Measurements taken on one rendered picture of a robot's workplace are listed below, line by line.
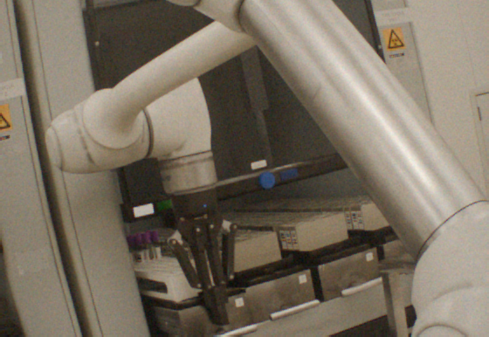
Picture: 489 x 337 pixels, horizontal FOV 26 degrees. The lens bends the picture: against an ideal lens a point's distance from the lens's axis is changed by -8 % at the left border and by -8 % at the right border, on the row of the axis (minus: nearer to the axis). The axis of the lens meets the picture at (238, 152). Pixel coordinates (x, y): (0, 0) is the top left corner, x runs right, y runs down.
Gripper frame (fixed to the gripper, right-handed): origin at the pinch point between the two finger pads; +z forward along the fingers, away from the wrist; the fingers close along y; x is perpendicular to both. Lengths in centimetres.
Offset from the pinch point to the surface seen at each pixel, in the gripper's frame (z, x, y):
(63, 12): -56, -14, 12
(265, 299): 2.6, -5.5, -11.9
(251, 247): -6.4, -13.0, -15.0
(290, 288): 1.8, -5.5, -17.2
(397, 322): 9.7, 16.8, -24.9
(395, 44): -38, -14, -58
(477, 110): -13, -125, -169
